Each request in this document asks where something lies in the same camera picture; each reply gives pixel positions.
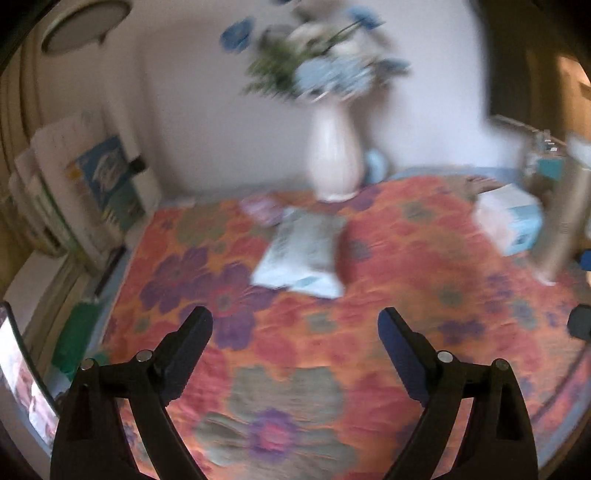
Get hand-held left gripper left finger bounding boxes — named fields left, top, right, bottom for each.
left=50, top=305, right=214, bottom=480

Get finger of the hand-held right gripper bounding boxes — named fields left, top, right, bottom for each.
left=568, top=304, right=591, bottom=341

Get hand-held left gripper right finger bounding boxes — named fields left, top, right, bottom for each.
left=377, top=307, right=539, bottom=480

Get translucent zip bag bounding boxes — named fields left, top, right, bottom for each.
left=250, top=207, right=348, bottom=299

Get floral quilted tablecloth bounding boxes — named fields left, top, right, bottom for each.
left=99, top=174, right=591, bottom=480

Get green plastic item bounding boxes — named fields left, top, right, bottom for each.
left=52, top=300, right=108, bottom=376

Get blue white tissue box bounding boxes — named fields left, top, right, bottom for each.
left=475, top=184, right=544, bottom=257

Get small purple item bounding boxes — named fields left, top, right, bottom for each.
left=239, top=193, right=283, bottom=228

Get stack of books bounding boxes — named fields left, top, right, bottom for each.
left=9, top=111, right=163, bottom=280

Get white ribbed vase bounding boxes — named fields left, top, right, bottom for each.
left=307, top=95, right=365, bottom=202

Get beige curtain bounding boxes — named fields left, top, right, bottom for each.
left=0, top=28, right=54, bottom=259

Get blue white artificial flowers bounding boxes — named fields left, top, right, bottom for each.
left=221, top=0, right=411, bottom=104

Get round desk lamp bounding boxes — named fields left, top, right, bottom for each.
left=41, top=0, right=133, bottom=55

